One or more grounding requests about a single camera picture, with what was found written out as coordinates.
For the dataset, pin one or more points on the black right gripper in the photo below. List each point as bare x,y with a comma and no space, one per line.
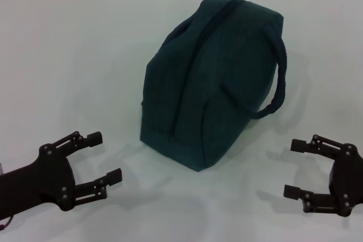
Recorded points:
348,176

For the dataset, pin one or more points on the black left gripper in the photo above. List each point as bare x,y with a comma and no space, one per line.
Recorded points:
37,181

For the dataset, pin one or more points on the dark teal insulated lunch bag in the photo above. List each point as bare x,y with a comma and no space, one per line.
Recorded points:
212,83

